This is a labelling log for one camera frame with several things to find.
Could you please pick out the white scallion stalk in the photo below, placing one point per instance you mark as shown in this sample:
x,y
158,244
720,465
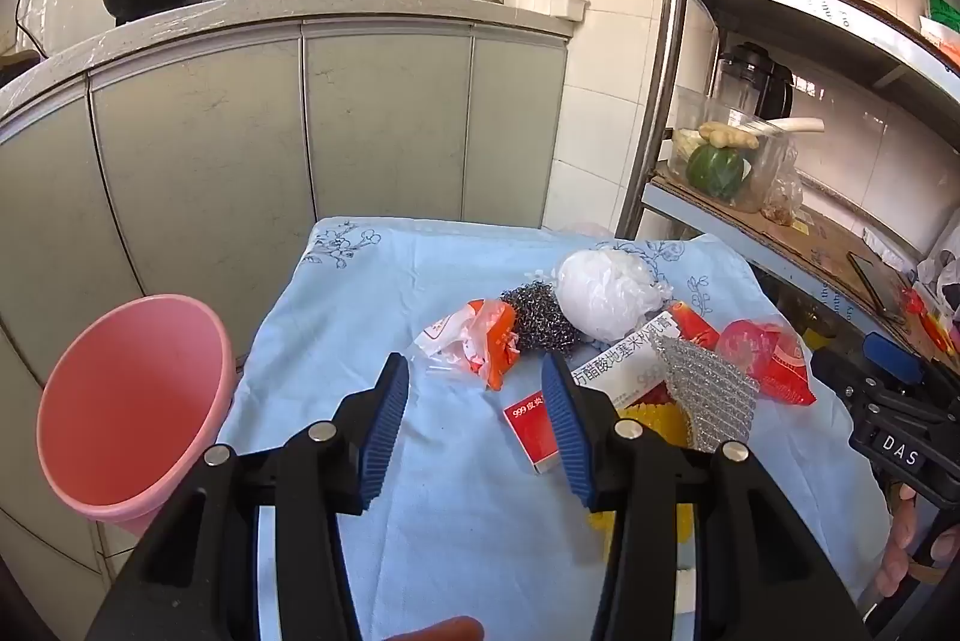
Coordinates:
x,y
791,125

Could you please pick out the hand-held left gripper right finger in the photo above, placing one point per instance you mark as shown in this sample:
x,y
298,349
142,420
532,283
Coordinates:
x,y
562,431

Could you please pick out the white bag with red print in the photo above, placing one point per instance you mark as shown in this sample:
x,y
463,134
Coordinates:
x,y
592,229

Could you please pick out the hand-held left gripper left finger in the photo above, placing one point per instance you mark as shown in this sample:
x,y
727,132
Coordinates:
x,y
382,416

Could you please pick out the clear plastic container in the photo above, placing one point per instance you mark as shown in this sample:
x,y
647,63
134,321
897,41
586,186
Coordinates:
x,y
765,169

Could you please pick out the red snack packet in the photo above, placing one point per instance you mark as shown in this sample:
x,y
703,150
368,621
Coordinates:
x,y
930,326

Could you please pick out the black blender jug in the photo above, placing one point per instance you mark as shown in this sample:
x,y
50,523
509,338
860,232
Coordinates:
x,y
754,79

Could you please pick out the balled white plastic bag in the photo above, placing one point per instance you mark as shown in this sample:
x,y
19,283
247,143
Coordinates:
x,y
600,296

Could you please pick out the grey kitchen counter cabinet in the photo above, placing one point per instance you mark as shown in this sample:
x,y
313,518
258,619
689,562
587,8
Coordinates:
x,y
225,161

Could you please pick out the green packet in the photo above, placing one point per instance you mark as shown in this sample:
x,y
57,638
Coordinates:
x,y
946,8

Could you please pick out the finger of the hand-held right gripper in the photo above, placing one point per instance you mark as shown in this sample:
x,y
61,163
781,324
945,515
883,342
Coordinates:
x,y
847,375
892,358

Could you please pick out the brown cardboard sheet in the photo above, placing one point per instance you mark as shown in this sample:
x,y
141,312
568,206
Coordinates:
x,y
810,244

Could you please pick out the orange and white plastic wrapper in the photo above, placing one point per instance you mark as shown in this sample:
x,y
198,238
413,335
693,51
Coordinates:
x,y
480,341

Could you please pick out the green bell pepper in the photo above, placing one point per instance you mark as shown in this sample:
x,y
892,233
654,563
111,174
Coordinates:
x,y
716,172

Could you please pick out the steel wool scrubber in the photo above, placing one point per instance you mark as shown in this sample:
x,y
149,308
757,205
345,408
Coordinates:
x,y
532,319

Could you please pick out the pink plastic bucket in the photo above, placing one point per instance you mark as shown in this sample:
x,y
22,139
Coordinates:
x,y
135,401

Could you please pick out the white rectangular tray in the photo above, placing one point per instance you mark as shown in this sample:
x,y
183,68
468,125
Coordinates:
x,y
544,4

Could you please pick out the long white and red box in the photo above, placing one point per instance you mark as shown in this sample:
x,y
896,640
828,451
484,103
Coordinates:
x,y
622,364

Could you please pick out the red plastic wrapper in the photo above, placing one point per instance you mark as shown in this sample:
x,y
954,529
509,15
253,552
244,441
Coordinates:
x,y
780,364

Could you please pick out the person's right hand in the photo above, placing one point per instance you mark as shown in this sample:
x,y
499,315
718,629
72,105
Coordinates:
x,y
896,536

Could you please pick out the silver mesh cloth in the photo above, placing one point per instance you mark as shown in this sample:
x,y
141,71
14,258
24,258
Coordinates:
x,y
705,394

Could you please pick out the ginger root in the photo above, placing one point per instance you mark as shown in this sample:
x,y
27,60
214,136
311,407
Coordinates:
x,y
727,136

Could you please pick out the small red medicine box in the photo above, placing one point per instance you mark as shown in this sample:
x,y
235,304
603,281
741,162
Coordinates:
x,y
529,431

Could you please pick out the clear bag of brown food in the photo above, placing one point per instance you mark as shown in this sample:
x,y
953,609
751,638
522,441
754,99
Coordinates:
x,y
784,199

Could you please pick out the person's left hand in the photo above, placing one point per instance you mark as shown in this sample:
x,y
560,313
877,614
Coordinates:
x,y
442,630

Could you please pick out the light blue floral cloth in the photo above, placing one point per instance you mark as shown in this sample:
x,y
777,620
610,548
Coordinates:
x,y
465,521

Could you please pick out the black smartphone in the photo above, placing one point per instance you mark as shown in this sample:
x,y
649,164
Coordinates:
x,y
877,285

